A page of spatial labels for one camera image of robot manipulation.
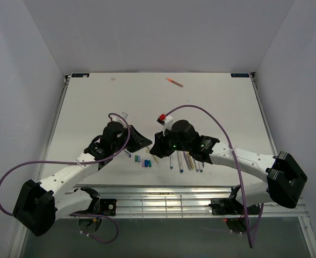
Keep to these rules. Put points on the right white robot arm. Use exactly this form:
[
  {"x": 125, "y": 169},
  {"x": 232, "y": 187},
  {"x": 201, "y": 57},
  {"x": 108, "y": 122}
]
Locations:
[{"x": 281, "y": 178}]

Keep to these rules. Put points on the blue corner label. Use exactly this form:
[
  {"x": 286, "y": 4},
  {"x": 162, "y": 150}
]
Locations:
[
  {"x": 80, "y": 75},
  {"x": 240, "y": 75}
]

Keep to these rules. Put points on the lavender acrylic marker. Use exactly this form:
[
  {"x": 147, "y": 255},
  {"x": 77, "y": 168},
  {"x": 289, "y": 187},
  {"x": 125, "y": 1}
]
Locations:
[{"x": 196, "y": 165}]

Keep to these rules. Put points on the right blue corner label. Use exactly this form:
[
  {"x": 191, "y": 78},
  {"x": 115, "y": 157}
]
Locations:
[{"x": 240, "y": 75}]

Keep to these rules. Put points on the aluminium frame rail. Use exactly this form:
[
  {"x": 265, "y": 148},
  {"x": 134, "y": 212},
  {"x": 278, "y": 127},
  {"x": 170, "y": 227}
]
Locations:
[{"x": 161, "y": 202}]

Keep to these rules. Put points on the yellow highlighter pen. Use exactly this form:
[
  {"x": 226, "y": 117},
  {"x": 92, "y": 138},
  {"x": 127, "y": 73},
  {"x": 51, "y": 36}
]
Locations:
[{"x": 190, "y": 161}]

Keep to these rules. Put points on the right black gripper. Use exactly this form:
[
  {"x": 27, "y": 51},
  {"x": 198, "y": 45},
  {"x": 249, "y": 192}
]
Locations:
[{"x": 160, "y": 144}]

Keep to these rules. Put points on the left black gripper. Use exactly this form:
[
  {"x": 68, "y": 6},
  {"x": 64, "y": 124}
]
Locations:
[{"x": 138, "y": 140}]

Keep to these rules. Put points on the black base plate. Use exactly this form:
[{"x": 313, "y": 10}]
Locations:
[
  {"x": 101, "y": 207},
  {"x": 226, "y": 206}
]

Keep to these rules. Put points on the blue cap white marker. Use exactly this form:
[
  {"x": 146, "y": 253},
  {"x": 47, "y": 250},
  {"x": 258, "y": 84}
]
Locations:
[{"x": 180, "y": 162}]

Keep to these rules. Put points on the left blue corner label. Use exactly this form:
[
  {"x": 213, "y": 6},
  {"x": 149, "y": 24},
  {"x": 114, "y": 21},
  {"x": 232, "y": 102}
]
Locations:
[{"x": 80, "y": 75}]

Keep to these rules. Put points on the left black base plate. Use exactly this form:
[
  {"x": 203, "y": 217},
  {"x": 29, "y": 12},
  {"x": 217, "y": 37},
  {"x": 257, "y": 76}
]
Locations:
[{"x": 101, "y": 207}]

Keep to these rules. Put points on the yellow slim pen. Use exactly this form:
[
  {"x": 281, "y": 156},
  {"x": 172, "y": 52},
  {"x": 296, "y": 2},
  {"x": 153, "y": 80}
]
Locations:
[{"x": 153, "y": 156}]

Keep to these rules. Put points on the orange highlighter pen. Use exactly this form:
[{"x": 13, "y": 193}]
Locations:
[{"x": 174, "y": 82}]

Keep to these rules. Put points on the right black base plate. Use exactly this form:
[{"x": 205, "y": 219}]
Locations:
[{"x": 226, "y": 206}]

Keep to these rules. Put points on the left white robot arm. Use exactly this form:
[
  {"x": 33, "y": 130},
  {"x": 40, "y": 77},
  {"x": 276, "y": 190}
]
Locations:
[{"x": 41, "y": 203}]

